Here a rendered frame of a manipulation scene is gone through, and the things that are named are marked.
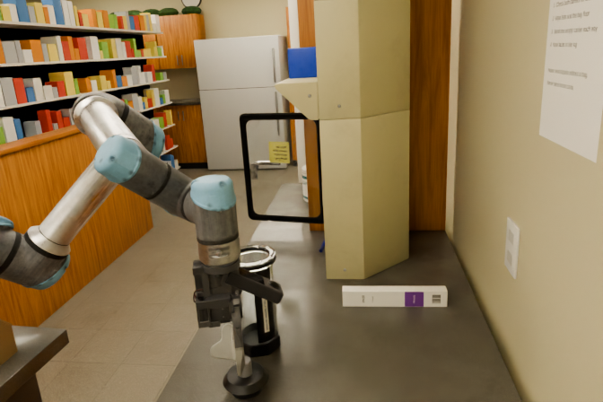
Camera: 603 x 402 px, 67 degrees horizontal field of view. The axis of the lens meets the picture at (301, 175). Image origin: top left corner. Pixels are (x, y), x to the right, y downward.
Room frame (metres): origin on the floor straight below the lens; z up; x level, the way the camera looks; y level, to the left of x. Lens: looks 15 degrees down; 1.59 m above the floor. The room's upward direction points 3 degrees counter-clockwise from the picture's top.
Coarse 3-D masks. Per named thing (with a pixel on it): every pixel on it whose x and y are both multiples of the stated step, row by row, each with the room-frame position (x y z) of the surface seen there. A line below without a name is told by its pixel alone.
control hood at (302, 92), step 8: (288, 80) 1.36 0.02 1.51; (296, 80) 1.34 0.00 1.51; (304, 80) 1.32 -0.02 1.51; (312, 80) 1.30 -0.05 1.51; (280, 88) 1.23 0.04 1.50; (288, 88) 1.23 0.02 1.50; (296, 88) 1.22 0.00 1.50; (304, 88) 1.22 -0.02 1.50; (312, 88) 1.22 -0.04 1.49; (288, 96) 1.23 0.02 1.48; (296, 96) 1.23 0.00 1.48; (304, 96) 1.22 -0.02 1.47; (312, 96) 1.22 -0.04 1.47; (296, 104) 1.23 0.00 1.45; (304, 104) 1.22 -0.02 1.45; (312, 104) 1.22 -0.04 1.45; (304, 112) 1.22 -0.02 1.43; (312, 112) 1.22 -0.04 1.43
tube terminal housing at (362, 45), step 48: (336, 0) 1.21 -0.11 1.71; (384, 0) 1.26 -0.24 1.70; (336, 48) 1.21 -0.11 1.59; (384, 48) 1.26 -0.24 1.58; (336, 96) 1.21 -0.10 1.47; (384, 96) 1.26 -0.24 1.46; (336, 144) 1.21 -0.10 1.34; (384, 144) 1.26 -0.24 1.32; (336, 192) 1.21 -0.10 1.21; (384, 192) 1.25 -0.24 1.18; (336, 240) 1.21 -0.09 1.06; (384, 240) 1.25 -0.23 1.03
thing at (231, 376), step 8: (248, 360) 0.78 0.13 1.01; (232, 368) 0.80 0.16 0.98; (248, 368) 0.77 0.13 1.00; (256, 368) 0.79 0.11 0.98; (264, 368) 0.80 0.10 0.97; (224, 376) 0.79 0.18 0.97; (232, 376) 0.77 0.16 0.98; (240, 376) 0.77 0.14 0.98; (248, 376) 0.77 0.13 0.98; (256, 376) 0.77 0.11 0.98; (264, 376) 0.77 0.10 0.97; (224, 384) 0.76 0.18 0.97; (232, 384) 0.75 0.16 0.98; (240, 384) 0.75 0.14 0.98; (248, 384) 0.75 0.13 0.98; (256, 384) 0.75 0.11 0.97; (264, 384) 0.76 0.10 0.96; (232, 392) 0.74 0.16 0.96; (240, 392) 0.74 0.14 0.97; (248, 392) 0.74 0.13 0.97; (256, 392) 0.75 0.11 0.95
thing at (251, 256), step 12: (240, 252) 0.96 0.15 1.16; (252, 252) 0.97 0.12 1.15; (264, 252) 0.96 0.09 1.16; (240, 264) 0.88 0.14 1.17; (252, 264) 0.88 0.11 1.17; (252, 300) 0.88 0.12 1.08; (252, 312) 0.88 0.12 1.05; (252, 324) 0.88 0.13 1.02; (276, 324) 0.92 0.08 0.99; (252, 336) 0.88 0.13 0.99
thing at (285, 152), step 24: (264, 120) 1.59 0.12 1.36; (288, 120) 1.56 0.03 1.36; (312, 120) 1.54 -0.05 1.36; (264, 144) 1.59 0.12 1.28; (288, 144) 1.56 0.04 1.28; (312, 144) 1.54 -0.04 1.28; (264, 168) 1.59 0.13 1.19; (288, 168) 1.56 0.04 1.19; (312, 168) 1.54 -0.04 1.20; (264, 192) 1.60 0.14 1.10; (288, 192) 1.57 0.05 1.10; (312, 192) 1.54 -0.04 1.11; (312, 216) 1.54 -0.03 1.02
